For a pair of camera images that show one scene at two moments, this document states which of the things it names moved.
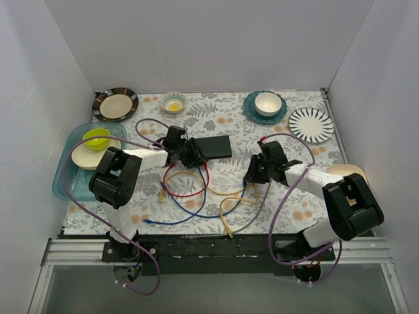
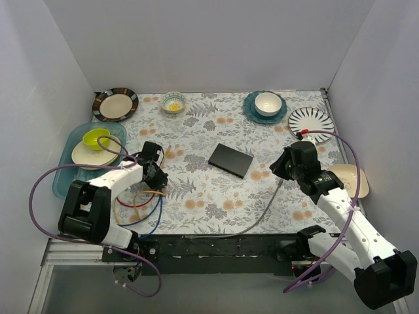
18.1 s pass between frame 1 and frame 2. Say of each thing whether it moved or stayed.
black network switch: moved
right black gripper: moved
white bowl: stayed
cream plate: stayed
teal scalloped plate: stayed
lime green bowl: stayed
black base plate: stayed
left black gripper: moved
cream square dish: stayed
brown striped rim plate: stayed
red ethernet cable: moved
